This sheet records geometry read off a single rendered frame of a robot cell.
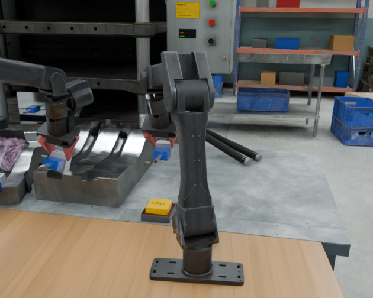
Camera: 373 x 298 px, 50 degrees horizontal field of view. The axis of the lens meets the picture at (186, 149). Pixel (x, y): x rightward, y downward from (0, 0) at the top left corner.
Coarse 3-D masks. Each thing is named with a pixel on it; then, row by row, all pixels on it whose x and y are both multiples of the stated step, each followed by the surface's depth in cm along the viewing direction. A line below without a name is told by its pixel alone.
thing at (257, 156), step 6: (210, 132) 167; (216, 138) 165; (222, 138) 163; (228, 144) 161; (234, 144) 160; (240, 150) 158; (246, 150) 156; (252, 150) 156; (252, 156) 154; (258, 156) 153
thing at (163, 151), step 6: (156, 144) 122; (162, 144) 122; (168, 144) 121; (156, 150) 119; (162, 150) 119; (168, 150) 119; (156, 156) 119; (162, 156) 118; (168, 156) 120; (156, 162) 114
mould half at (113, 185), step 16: (80, 128) 146; (112, 128) 146; (80, 144) 139; (96, 144) 139; (112, 144) 138; (128, 144) 138; (144, 144) 139; (80, 160) 128; (96, 160) 129; (128, 160) 129; (144, 160) 140; (64, 176) 116; (80, 176) 115; (112, 176) 115; (128, 176) 123; (48, 192) 119; (64, 192) 118; (80, 192) 117; (96, 192) 116; (112, 192) 115; (128, 192) 125
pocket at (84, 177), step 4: (88, 172) 119; (92, 172) 119; (96, 172) 119; (100, 172) 119; (84, 176) 118; (88, 176) 120; (92, 176) 120; (96, 176) 119; (84, 180) 116; (88, 180) 116; (92, 180) 119; (96, 180) 119
